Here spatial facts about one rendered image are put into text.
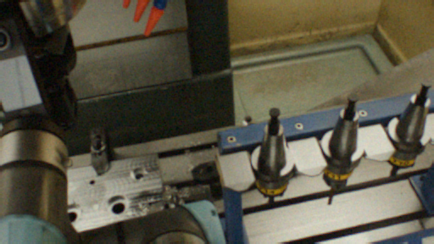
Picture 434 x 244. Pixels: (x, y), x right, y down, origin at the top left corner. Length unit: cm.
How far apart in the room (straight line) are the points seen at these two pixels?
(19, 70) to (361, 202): 78
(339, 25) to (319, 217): 102
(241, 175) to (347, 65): 122
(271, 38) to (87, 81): 79
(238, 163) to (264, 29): 111
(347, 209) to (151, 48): 63
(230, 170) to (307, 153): 12
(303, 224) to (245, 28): 92
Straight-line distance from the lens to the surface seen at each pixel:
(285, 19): 176
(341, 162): 71
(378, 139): 75
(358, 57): 189
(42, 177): 46
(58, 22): 56
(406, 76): 152
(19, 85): 51
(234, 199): 82
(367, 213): 104
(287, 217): 101
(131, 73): 126
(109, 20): 115
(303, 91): 171
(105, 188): 99
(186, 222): 49
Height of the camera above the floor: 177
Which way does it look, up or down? 48 degrees down
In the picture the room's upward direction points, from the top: 6 degrees counter-clockwise
